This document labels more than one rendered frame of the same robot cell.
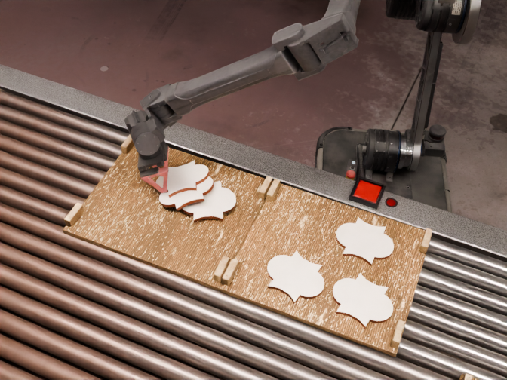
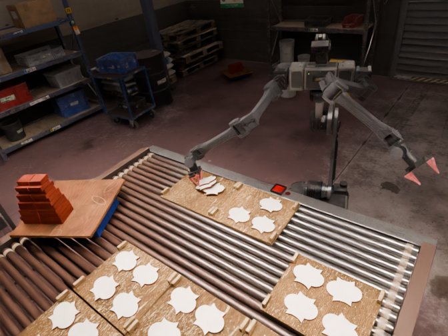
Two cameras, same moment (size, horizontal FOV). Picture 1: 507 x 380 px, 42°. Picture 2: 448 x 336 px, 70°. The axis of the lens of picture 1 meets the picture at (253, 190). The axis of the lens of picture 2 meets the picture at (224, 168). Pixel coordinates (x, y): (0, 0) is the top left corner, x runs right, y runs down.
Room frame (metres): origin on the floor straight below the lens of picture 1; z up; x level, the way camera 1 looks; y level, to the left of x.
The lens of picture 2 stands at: (-0.45, -0.53, 2.22)
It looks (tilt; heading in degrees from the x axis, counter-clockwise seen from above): 35 degrees down; 20
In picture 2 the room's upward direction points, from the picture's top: 9 degrees counter-clockwise
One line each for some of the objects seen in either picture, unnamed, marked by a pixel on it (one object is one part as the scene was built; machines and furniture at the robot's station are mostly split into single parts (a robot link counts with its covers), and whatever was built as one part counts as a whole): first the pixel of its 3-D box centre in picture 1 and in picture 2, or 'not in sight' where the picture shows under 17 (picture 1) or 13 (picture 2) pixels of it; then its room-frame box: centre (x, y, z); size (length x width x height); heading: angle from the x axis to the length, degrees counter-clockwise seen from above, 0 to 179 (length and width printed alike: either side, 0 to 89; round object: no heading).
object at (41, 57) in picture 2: not in sight; (40, 55); (3.65, 3.70, 1.16); 0.60 x 0.40 x 0.15; 159
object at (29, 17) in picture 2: not in sight; (32, 13); (3.79, 3.65, 1.74); 0.50 x 0.38 x 0.32; 156
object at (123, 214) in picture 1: (172, 206); (201, 191); (1.03, 0.20, 0.93); 0.41 x 0.35 x 0.02; 69
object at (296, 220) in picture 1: (329, 261); (255, 211); (0.89, -0.19, 0.93); 0.41 x 0.35 x 0.02; 69
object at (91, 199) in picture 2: not in sight; (72, 206); (0.68, 0.91, 1.03); 0.50 x 0.50 x 0.02; 8
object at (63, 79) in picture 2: not in sight; (64, 76); (3.85, 3.61, 0.76); 0.50 x 0.36 x 0.24; 162
